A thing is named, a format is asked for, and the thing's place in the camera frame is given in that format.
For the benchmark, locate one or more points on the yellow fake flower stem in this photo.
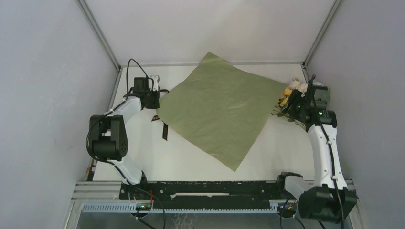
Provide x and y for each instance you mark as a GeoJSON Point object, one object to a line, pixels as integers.
{"type": "Point", "coordinates": [284, 97]}

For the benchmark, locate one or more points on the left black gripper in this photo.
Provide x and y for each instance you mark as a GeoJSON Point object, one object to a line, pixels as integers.
{"type": "Point", "coordinates": [156, 105]}

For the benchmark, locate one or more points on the two-sided peach green wrapping paper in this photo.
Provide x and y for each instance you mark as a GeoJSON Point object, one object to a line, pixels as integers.
{"type": "Point", "coordinates": [220, 109]}

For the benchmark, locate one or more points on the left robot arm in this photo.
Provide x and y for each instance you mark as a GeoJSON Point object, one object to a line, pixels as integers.
{"type": "Point", "coordinates": [107, 139]}

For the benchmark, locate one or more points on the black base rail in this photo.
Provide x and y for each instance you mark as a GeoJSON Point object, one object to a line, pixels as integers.
{"type": "Point", "coordinates": [206, 195]}

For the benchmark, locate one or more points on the black ribbon with gold text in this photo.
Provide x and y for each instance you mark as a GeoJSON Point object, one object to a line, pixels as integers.
{"type": "Point", "coordinates": [165, 129]}

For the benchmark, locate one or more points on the white slotted cable duct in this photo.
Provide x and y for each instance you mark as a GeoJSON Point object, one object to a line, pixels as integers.
{"type": "Point", "coordinates": [147, 208]}

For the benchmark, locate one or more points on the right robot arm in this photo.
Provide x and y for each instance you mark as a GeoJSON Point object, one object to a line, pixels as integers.
{"type": "Point", "coordinates": [328, 199]}

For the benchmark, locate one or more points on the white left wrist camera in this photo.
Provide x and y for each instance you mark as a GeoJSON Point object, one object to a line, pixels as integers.
{"type": "Point", "coordinates": [153, 81]}

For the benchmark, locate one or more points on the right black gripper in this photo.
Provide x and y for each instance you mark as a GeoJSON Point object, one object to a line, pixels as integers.
{"type": "Point", "coordinates": [295, 97]}

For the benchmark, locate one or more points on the pink fake flower stem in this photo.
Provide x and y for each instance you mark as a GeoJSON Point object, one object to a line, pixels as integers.
{"type": "Point", "coordinates": [284, 115]}

